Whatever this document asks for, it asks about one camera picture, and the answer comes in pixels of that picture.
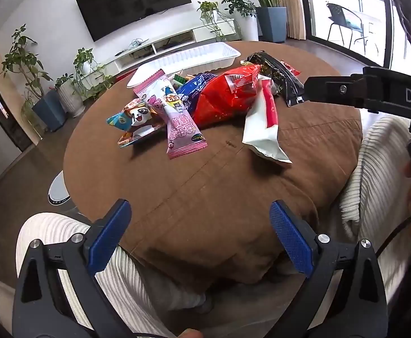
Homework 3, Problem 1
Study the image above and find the black snack packet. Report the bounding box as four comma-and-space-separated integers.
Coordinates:
246, 50, 307, 107

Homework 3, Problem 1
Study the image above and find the white red snack packet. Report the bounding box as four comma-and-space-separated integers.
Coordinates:
242, 75, 292, 165

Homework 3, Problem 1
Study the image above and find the red snack bag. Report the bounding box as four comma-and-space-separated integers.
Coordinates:
192, 64, 261, 129

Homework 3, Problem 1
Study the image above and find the blue snack bag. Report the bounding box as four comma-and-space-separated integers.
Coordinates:
176, 72, 217, 115

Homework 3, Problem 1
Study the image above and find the pink cartoon snack packet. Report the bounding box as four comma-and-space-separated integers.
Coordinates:
133, 70, 208, 159

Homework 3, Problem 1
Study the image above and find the panda cartoon snack packet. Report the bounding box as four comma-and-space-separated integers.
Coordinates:
107, 98, 166, 148

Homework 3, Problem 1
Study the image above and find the black balcony chair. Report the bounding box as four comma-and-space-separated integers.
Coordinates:
326, 2, 366, 54

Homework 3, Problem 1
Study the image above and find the tall plant blue pot right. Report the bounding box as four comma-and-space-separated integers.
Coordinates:
256, 0, 287, 43

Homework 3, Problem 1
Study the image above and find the tall plant blue pot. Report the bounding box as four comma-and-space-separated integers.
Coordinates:
1, 24, 66, 133
256, 0, 287, 43

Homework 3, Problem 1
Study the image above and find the beige curtain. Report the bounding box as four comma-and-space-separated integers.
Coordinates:
279, 0, 306, 41

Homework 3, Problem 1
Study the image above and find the white round stool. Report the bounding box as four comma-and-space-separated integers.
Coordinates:
48, 171, 70, 206

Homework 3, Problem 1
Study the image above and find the plant in white tall pot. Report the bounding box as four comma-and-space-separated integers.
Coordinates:
221, 0, 259, 41

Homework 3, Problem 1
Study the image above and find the white tv cabinet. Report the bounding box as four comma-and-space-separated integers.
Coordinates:
99, 19, 241, 77

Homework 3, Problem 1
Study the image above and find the white plastic tray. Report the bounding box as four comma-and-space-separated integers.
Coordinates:
127, 42, 241, 88

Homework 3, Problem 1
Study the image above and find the trailing plant on cabinet right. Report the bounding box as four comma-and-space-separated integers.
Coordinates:
197, 1, 237, 41

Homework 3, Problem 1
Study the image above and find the trailing plant on cabinet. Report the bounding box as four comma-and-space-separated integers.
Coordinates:
197, 1, 237, 41
72, 47, 115, 100

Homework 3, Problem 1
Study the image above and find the brown round table cloth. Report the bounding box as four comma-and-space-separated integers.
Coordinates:
62, 40, 364, 286

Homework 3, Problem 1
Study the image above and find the plant in ribbed white pot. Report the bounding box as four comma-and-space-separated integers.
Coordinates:
55, 73, 85, 117

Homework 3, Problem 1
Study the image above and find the trailing plant on cabinet left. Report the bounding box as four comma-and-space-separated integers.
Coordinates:
72, 47, 115, 100

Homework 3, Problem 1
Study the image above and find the tall plant blue pot left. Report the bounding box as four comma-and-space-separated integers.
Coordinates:
1, 24, 66, 133

